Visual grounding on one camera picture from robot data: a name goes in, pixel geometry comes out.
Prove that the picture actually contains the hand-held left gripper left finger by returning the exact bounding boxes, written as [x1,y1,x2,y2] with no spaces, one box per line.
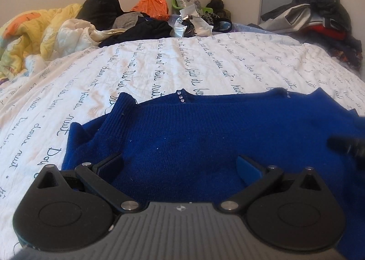
[34,152,141,214]

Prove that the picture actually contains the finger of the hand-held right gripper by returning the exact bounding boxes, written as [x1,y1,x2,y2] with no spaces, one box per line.
[326,134,365,161]

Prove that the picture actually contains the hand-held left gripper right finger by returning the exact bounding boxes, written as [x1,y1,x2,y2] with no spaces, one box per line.
[218,155,324,215]

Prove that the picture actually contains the blue sequined sweater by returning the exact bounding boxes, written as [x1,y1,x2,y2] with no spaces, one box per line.
[61,87,365,260]

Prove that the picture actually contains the pile of dark clothes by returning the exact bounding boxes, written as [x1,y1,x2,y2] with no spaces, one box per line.
[261,0,365,73]

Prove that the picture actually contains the black clothes heap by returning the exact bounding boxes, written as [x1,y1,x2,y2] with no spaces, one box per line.
[98,13,173,48]

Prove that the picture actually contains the white script-printed bed sheet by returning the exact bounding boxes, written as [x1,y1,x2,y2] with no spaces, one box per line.
[0,32,365,250]

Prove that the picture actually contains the cream padded cloth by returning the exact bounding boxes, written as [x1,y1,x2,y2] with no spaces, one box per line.
[57,19,126,49]

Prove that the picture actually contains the grey cloth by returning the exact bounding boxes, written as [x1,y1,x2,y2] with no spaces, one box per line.
[112,12,143,30]

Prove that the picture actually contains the white plastic bags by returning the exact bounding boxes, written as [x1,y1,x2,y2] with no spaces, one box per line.
[170,5,213,38]

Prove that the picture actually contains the yellow cartoon quilt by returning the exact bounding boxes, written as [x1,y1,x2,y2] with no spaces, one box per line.
[0,3,84,81]

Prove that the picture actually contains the spotted furry cloth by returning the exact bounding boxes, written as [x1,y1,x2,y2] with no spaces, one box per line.
[200,12,233,33]

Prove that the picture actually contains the grey framed panel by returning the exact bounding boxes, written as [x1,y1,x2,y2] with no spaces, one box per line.
[258,0,297,25]

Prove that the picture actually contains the orange plastic bag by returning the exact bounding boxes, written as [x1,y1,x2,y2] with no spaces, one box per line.
[130,0,169,21]

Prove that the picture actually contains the green plastic chair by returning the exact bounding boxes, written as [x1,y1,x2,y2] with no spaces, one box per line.
[172,0,213,16]

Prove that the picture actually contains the brown bag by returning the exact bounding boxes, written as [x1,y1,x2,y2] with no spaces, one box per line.
[206,0,233,20]

